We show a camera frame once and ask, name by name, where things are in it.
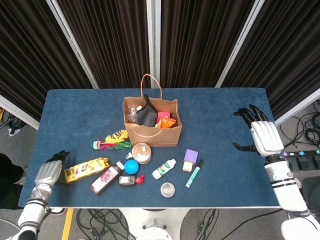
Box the blue ball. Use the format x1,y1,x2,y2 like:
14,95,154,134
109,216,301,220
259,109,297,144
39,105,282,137
124,159,139,175

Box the brown paper bag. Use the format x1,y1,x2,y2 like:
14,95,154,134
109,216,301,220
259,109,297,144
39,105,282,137
121,73,183,148

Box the white partition base rail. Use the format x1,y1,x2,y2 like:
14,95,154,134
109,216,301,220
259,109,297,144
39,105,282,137
274,87,320,127
0,94,41,130

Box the purple cube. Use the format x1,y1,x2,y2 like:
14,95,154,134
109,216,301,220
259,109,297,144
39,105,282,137
183,149,199,164

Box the pink and black cloth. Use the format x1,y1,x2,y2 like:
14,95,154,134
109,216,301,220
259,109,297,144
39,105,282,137
136,94,173,127

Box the round pink jar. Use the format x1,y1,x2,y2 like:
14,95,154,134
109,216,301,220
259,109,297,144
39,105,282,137
131,142,152,165

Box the yellow snack package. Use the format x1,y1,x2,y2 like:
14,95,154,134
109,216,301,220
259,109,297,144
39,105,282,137
63,157,111,185

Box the clear plastic bag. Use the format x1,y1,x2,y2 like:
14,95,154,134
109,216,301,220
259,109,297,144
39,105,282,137
126,103,143,123

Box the orange snack bag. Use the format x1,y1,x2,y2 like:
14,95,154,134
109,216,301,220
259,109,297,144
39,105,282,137
154,116,177,130

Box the black floor cable bundle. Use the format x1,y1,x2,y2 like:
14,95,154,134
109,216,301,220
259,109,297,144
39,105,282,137
75,208,136,240
0,107,25,131
194,208,221,240
279,99,320,149

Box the white table pedestal base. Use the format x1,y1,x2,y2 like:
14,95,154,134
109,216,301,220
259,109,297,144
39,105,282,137
119,207,190,240

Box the small dark red-capped bottle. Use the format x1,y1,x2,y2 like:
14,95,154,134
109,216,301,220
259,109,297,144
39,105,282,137
118,173,146,187

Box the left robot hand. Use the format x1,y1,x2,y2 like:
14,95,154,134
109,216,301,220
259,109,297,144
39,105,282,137
34,150,71,187

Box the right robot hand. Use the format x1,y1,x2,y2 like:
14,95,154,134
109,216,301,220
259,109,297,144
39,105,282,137
232,104,285,158

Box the white green plastic bottle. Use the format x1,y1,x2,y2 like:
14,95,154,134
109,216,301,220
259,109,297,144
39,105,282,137
151,158,177,180

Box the green marker pen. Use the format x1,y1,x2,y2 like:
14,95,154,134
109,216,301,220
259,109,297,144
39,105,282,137
185,159,205,189

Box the blue table mat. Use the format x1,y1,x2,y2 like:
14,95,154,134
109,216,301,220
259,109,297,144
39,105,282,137
18,87,297,208

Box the black pleated curtain panel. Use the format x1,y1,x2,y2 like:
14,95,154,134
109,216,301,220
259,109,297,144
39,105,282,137
159,0,256,88
0,0,94,122
221,0,320,121
56,0,151,90

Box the white sneaker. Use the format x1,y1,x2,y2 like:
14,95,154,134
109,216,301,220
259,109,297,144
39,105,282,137
49,207,67,216

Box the brown floral label bottle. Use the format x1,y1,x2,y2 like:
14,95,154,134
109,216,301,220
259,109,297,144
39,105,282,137
89,161,125,196

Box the colourful feather shuttlecock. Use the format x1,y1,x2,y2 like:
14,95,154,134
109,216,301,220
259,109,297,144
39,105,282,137
91,129,133,152

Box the white partition frame post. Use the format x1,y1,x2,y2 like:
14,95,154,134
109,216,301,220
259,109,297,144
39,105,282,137
46,0,100,90
215,0,266,88
146,0,162,88

